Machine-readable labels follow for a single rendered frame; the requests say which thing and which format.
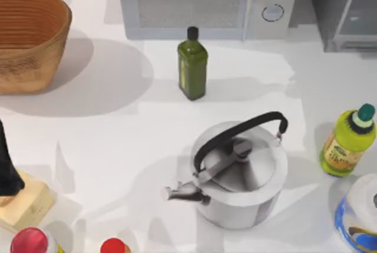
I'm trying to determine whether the pale microwave oven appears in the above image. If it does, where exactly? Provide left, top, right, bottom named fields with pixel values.
left=116, top=0, right=303, bottom=42

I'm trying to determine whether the woven wooden basket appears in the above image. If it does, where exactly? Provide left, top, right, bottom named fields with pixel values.
left=0, top=0, right=73, bottom=95

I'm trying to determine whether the pale yellow box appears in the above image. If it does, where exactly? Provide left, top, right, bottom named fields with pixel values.
left=0, top=168, right=58, bottom=232

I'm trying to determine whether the yellow-green bottle with green cap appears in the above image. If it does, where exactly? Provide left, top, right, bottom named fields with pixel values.
left=320, top=103, right=377, bottom=178

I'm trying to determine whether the white and blue bottle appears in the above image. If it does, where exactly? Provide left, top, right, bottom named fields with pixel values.
left=334, top=172, right=377, bottom=253

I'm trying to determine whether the dark green bottle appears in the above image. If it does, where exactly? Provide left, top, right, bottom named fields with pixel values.
left=177, top=26, right=209, bottom=101

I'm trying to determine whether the grey cabinet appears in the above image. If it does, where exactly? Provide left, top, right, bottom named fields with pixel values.
left=305, top=0, right=377, bottom=54

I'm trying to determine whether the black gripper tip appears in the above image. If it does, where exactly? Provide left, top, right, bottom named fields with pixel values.
left=0, top=120, right=25, bottom=198

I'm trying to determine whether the silver kettle with black handle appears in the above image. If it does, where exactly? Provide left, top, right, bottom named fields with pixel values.
left=164, top=111, right=289, bottom=231

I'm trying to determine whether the red-capped bottle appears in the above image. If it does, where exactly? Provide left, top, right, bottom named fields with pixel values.
left=100, top=237, right=132, bottom=253
left=9, top=227, right=66, bottom=253

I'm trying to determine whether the microwave knob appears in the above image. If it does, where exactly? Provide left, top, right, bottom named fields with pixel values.
left=261, top=3, right=285, bottom=24

